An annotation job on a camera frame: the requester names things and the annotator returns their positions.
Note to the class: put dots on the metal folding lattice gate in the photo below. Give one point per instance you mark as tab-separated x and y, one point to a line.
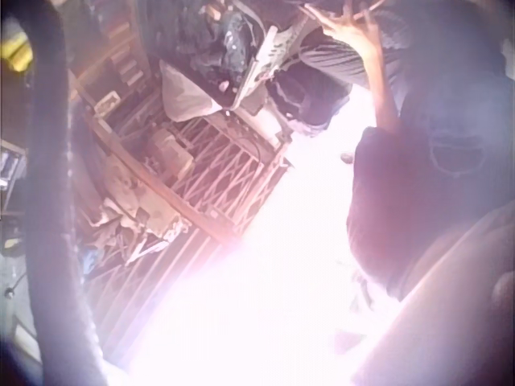
217	169

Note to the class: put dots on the wooden shelf with clutter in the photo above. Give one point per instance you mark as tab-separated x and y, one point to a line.
108	52

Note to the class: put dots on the dark crumpled garment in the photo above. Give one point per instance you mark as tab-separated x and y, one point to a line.
301	100

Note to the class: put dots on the white plastic bag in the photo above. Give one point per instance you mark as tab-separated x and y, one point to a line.
187	96

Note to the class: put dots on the thin pale stick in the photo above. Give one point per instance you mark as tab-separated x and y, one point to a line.
368	11

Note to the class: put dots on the grey striped garment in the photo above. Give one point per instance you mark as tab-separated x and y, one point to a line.
334	60

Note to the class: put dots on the black rubber tyre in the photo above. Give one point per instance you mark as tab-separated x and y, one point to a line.
44	181

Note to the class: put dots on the person's left hand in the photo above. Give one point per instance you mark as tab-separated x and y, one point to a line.
356	36

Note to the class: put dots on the dark green patterned bag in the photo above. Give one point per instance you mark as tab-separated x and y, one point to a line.
229	40

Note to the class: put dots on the brown cardboard box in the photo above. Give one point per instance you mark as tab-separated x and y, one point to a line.
169	154

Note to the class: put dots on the heap of crumpled rags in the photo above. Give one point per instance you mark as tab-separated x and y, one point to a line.
124	229

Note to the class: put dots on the person's left fingers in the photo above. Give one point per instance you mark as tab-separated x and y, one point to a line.
334	22

